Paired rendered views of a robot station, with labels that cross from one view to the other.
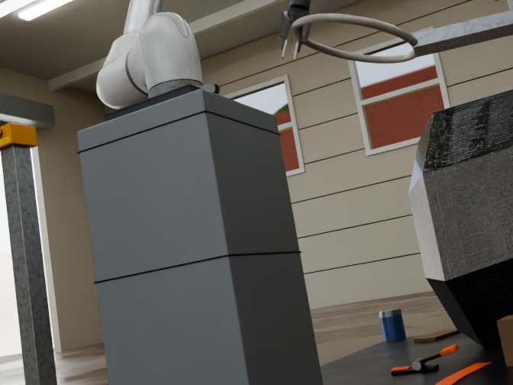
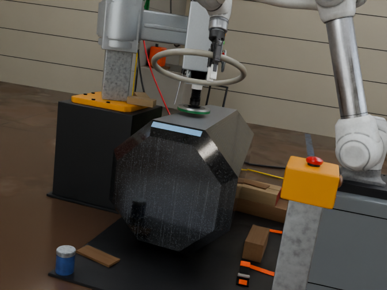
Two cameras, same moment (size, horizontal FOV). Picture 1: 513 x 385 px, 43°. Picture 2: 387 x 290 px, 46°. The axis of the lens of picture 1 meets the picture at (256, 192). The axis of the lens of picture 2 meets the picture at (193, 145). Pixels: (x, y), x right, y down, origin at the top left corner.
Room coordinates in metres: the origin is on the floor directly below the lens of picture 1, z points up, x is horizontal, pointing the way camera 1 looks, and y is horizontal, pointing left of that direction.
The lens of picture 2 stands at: (2.99, 1.80, 1.34)
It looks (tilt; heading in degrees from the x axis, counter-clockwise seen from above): 14 degrees down; 254
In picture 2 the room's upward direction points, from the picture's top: 8 degrees clockwise
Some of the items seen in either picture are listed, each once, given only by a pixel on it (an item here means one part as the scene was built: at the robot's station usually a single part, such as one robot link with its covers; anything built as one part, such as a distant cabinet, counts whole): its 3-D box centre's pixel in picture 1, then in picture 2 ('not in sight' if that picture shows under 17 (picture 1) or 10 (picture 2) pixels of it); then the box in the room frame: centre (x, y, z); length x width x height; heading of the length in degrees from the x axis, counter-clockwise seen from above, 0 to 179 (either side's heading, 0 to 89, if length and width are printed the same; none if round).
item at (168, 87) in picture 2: not in sight; (170, 98); (1.57, -4.41, 0.43); 1.30 x 0.62 x 0.86; 63
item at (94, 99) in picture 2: not in sight; (113, 100); (2.63, -1.74, 0.76); 0.49 x 0.49 x 0.05; 59
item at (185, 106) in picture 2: not in sight; (194, 107); (2.16, -1.09, 0.87); 0.21 x 0.21 x 0.01
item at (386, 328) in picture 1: (392, 325); (65, 260); (2.93, -0.49, 0.08); 0.10 x 0.10 x 0.13
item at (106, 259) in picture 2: (440, 334); (97, 255); (2.75, -0.65, 0.02); 0.25 x 0.10 x 0.01; 135
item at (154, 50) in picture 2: not in sight; (158, 56); (1.81, -4.40, 0.99); 0.50 x 0.22 x 0.33; 63
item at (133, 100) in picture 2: not in sight; (141, 101); (2.44, -1.56, 0.81); 0.20 x 0.10 x 0.05; 156
